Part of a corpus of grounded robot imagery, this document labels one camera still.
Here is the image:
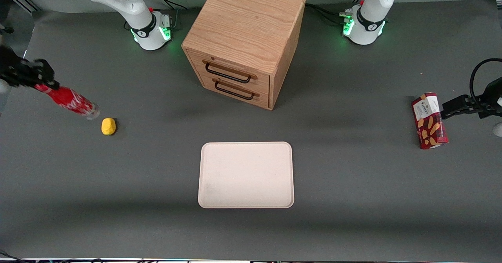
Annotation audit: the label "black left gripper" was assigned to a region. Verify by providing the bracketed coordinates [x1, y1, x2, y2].
[441, 79, 502, 120]

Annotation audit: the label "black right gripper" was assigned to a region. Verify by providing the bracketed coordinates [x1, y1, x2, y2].
[0, 45, 60, 91]

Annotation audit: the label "red coke bottle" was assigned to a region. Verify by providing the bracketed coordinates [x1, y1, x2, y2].
[35, 83, 100, 120]

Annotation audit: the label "beige plastic tray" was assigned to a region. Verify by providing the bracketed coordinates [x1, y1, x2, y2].
[198, 141, 295, 209]

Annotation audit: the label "red shortbread cookie box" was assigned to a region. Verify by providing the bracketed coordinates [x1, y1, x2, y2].
[411, 93, 449, 150]

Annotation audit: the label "person in dark clothes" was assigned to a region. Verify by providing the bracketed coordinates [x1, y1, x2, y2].
[0, 0, 14, 34]

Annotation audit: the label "yellow lemon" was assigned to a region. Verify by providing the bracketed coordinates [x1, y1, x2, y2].
[101, 118, 117, 136]

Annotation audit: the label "dark grey table mat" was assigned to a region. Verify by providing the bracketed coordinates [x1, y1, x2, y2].
[0, 0, 502, 262]

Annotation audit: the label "wooden drawer front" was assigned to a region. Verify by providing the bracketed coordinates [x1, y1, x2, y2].
[185, 48, 271, 96]
[195, 69, 270, 110]

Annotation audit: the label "wooden drawer cabinet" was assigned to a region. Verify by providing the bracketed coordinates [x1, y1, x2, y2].
[181, 0, 307, 111]

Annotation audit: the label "black left gripper cable loop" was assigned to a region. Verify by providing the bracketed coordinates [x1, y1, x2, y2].
[470, 58, 502, 107]

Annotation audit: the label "black left arm base cables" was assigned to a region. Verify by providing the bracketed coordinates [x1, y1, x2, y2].
[305, 0, 367, 25]

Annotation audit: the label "black metal drawer handle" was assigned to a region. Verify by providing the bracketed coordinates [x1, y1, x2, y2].
[212, 79, 260, 100]
[202, 60, 258, 84]

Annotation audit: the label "black cable at table edge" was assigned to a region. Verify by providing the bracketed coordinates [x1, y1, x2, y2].
[0, 249, 29, 263]

